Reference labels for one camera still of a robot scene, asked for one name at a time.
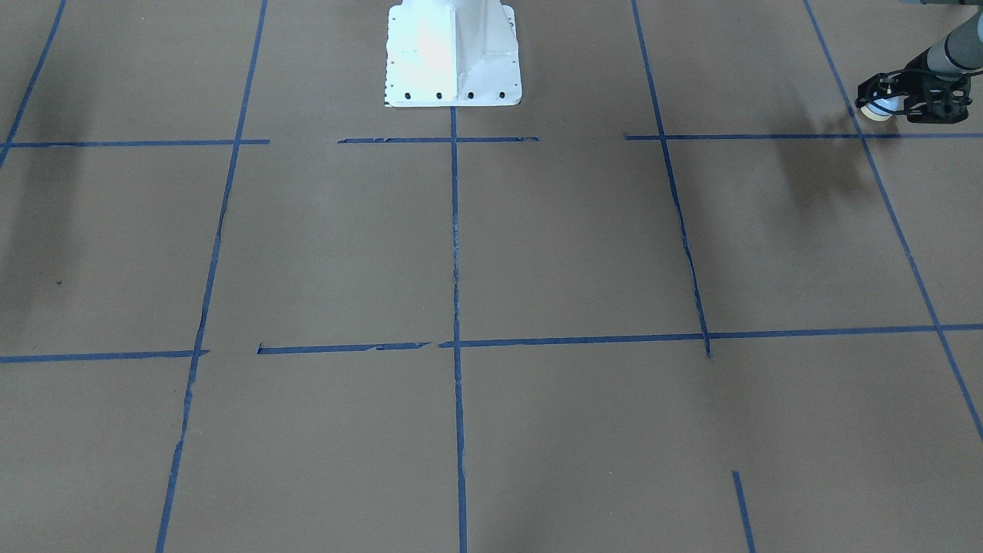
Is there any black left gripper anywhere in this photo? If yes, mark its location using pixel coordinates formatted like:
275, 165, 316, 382
856, 71, 970, 124

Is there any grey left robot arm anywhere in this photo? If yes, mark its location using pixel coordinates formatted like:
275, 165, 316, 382
854, 1, 982, 125

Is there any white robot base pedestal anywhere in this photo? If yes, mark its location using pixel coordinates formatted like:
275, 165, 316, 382
384, 1, 523, 108

